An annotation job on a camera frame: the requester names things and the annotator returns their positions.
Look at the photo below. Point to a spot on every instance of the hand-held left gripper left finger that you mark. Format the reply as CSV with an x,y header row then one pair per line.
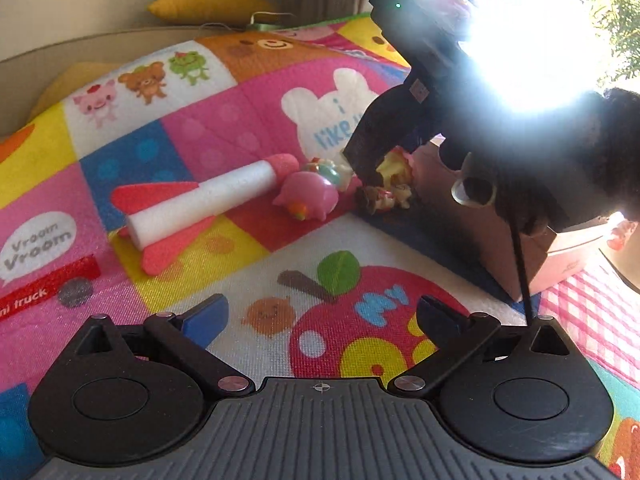
x,y
205,317

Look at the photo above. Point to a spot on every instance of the pastel round toy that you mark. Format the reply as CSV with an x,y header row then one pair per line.
x,y
330,170

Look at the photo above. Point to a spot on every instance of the pink cardboard box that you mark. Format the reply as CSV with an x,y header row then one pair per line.
x,y
490,250

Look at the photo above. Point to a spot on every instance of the green charger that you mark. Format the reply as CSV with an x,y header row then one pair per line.
x,y
260,22

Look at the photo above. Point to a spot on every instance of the tall green potted plant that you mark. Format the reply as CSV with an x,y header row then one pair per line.
x,y
620,10

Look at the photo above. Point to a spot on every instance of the colourful cartoon play mat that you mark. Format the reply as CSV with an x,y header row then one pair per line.
x,y
250,125

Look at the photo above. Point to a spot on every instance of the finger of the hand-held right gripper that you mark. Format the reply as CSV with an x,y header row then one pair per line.
x,y
370,135

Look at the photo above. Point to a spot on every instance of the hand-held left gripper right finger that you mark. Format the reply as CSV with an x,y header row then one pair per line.
x,y
440,322

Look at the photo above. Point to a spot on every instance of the white red foam rocket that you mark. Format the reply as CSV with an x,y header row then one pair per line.
x,y
210,200

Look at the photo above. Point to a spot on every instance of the yellow pink doll toy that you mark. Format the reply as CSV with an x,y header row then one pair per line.
x,y
390,165

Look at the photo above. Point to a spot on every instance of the yellow pillow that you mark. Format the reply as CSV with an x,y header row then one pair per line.
x,y
65,85
200,5

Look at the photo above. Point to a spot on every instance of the pink unicorn squishy toy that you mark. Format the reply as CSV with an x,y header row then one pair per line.
x,y
307,195

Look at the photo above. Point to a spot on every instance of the small brown haired doll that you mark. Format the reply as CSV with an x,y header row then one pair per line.
x,y
382,199

